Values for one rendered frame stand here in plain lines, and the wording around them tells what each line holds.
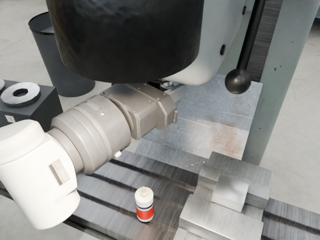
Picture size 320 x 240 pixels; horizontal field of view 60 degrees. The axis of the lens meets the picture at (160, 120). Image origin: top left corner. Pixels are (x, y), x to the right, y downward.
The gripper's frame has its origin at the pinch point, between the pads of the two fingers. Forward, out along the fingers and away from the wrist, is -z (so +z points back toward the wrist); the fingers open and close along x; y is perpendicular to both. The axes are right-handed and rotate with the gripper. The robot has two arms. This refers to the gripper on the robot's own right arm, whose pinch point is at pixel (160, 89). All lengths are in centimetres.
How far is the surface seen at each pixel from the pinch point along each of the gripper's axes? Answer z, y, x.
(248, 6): -12.8, -11.8, -6.6
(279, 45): -40.6, 5.6, -4.6
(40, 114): 9.0, 17.1, 30.8
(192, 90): -31.0, 23.2, 13.8
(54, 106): 4.0, 19.1, 33.5
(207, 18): 5.6, -16.3, -10.9
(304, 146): -148, 123, -13
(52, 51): -64, 77, 168
